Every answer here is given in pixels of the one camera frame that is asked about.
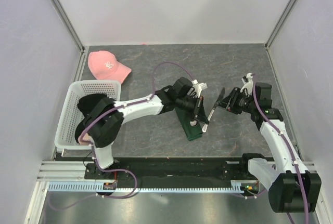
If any black cloth in basket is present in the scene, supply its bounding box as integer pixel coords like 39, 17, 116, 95
74, 94, 115, 145

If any pink baseball cap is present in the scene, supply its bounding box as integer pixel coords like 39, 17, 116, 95
88, 50, 132, 84

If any light blue slotted cable duct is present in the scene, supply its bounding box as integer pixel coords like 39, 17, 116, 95
48, 180, 245, 193

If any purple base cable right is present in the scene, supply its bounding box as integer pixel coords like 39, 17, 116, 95
234, 177, 268, 201

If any aluminium frame post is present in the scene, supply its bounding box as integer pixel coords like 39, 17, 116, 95
264, 0, 298, 50
50, 0, 85, 52

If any right aluminium frame post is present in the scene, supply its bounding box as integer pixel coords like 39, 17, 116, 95
264, 0, 298, 50

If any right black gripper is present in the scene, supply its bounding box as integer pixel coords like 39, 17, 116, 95
215, 86, 257, 114

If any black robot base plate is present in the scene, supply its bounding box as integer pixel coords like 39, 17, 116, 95
84, 153, 266, 182

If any dark green cloth napkin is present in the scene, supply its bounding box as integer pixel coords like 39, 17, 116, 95
175, 108, 203, 141

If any silver spoon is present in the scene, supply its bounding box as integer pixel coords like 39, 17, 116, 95
190, 120, 198, 126

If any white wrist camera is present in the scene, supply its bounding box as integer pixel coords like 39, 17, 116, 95
191, 80, 208, 98
240, 73, 253, 96

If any peach cloth in basket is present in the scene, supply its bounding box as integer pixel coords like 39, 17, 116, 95
78, 133, 94, 146

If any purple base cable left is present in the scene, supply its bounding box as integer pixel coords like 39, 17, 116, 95
48, 169, 138, 211

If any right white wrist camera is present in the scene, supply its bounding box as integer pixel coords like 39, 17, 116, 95
240, 73, 253, 96

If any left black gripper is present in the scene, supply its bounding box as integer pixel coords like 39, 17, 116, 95
176, 95, 208, 125

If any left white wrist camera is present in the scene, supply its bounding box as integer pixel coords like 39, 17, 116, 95
191, 80, 208, 98

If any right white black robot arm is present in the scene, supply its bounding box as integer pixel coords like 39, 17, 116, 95
217, 81, 322, 213

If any white perforated plastic basket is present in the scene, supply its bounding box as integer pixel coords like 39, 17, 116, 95
54, 80, 121, 150

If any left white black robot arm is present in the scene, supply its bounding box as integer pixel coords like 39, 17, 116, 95
79, 77, 209, 179

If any left aluminium frame post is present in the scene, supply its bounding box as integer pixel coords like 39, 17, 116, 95
50, 0, 85, 52

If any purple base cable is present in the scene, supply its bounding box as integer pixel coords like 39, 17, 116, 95
48, 169, 138, 211
234, 177, 268, 201

